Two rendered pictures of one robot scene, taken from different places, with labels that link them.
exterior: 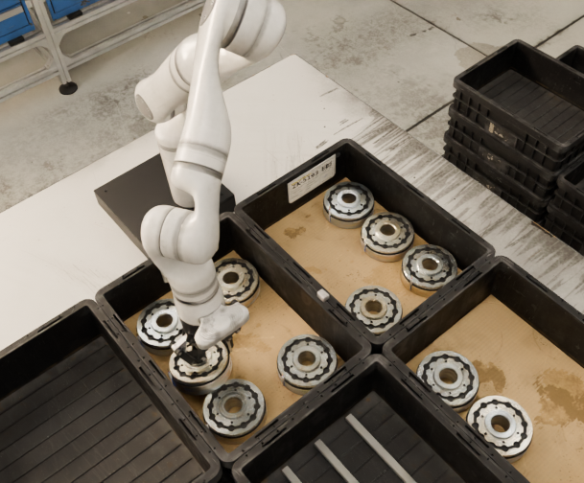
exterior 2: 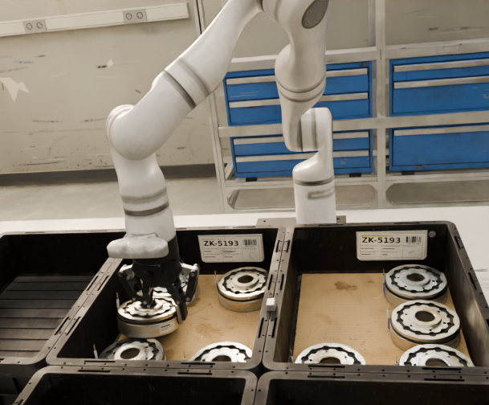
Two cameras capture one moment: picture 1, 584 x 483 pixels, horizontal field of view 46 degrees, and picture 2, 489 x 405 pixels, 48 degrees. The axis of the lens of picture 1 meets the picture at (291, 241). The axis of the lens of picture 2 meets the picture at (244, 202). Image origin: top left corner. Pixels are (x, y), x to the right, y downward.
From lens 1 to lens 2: 0.76 m
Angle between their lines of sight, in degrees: 46
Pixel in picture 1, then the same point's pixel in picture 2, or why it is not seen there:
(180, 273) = (124, 173)
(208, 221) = (140, 115)
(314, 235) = (358, 296)
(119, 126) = not seen: hidden behind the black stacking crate
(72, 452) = (30, 324)
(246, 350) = (201, 337)
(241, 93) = (442, 213)
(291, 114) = (473, 240)
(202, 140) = (184, 56)
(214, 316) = (139, 237)
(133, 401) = not seen: hidden behind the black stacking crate
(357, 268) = (366, 338)
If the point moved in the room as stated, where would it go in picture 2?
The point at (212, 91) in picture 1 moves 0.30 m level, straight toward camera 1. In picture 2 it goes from (216, 24) to (34, 69)
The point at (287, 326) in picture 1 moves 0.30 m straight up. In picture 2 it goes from (250, 341) to (229, 169)
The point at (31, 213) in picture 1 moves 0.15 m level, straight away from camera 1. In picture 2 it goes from (217, 222) to (232, 200)
